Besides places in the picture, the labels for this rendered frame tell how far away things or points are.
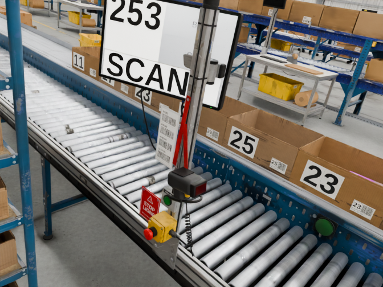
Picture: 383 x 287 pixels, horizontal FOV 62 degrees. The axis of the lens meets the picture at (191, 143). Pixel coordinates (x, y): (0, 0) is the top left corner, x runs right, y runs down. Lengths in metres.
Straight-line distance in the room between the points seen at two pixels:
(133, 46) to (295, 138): 1.01
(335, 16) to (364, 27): 0.51
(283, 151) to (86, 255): 1.39
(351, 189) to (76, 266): 1.58
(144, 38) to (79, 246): 1.53
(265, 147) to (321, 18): 4.89
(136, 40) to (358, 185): 0.99
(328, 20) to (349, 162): 4.70
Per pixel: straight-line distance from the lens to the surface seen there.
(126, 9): 1.18
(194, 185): 0.93
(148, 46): 1.13
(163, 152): 1.07
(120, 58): 1.19
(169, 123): 1.02
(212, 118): 1.69
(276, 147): 1.51
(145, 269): 2.16
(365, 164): 1.69
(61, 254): 2.25
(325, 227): 1.44
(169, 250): 1.23
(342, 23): 6.15
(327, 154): 1.74
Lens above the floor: 1.58
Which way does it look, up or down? 25 degrees down
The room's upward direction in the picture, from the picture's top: 10 degrees clockwise
